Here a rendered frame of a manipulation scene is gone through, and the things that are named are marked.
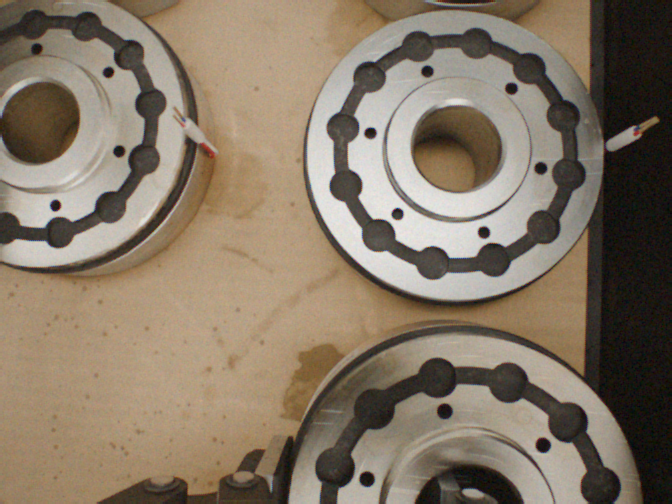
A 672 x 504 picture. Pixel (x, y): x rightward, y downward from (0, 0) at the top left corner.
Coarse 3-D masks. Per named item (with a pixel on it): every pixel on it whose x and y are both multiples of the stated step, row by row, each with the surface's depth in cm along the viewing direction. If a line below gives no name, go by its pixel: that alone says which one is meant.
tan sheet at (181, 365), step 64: (0, 0) 20; (192, 0) 20; (256, 0) 20; (320, 0) 20; (576, 0) 19; (192, 64) 20; (256, 64) 20; (320, 64) 20; (576, 64) 19; (256, 128) 19; (256, 192) 19; (192, 256) 19; (256, 256) 19; (320, 256) 19; (576, 256) 19; (0, 320) 19; (64, 320) 19; (128, 320) 19; (192, 320) 19; (256, 320) 19; (320, 320) 19; (384, 320) 19; (512, 320) 18; (576, 320) 18; (0, 384) 19; (64, 384) 19; (128, 384) 19; (192, 384) 19; (256, 384) 19; (0, 448) 19; (64, 448) 19; (128, 448) 19; (192, 448) 19; (256, 448) 18
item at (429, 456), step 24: (432, 432) 13; (456, 432) 13; (480, 432) 13; (408, 456) 13; (432, 456) 13; (456, 456) 13; (480, 456) 13; (504, 456) 13; (528, 456) 13; (384, 480) 13; (408, 480) 13; (504, 480) 13; (528, 480) 13
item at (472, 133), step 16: (448, 112) 16; (464, 112) 16; (432, 128) 18; (448, 128) 18; (464, 128) 17; (480, 128) 17; (416, 144) 19; (464, 144) 19; (480, 144) 17; (496, 144) 16; (480, 160) 18; (496, 160) 16; (480, 176) 18
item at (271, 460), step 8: (272, 440) 15; (280, 440) 15; (288, 440) 15; (272, 448) 14; (280, 448) 14; (288, 448) 14; (264, 456) 14; (272, 456) 14; (280, 456) 14; (288, 456) 14; (264, 464) 13; (272, 464) 13; (280, 464) 13; (256, 472) 12; (264, 472) 12; (272, 472) 12; (280, 472) 13; (272, 480) 12; (280, 480) 13; (272, 488) 12; (280, 488) 13; (272, 496) 12; (280, 496) 13
